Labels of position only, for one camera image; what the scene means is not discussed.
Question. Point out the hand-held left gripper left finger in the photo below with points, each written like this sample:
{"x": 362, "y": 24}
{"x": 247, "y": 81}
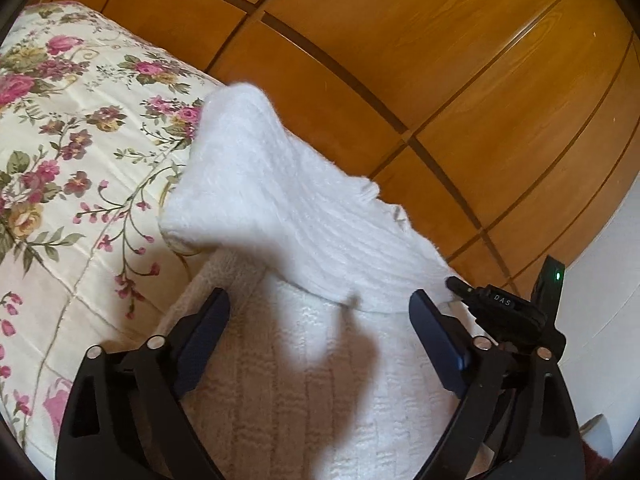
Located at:
{"x": 205, "y": 330}

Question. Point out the white knitted sweater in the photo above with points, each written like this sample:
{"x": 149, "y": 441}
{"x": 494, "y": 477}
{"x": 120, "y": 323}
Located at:
{"x": 300, "y": 240}

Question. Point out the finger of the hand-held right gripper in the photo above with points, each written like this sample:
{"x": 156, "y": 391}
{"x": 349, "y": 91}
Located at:
{"x": 462, "y": 288}

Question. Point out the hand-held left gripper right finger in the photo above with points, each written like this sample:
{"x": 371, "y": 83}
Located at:
{"x": 435, "y": 340}

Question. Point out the dark red cloth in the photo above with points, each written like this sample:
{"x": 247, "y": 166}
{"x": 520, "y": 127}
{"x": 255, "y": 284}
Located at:
{"x": 600, "y": 450}

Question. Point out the wooden panel wardrobe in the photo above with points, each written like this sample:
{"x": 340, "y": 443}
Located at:
{"x": 425, "y": 75}

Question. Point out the floral quilted bedspread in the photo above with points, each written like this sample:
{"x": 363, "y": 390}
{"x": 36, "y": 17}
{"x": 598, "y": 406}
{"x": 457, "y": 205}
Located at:
{"x": 75, "y": 185}

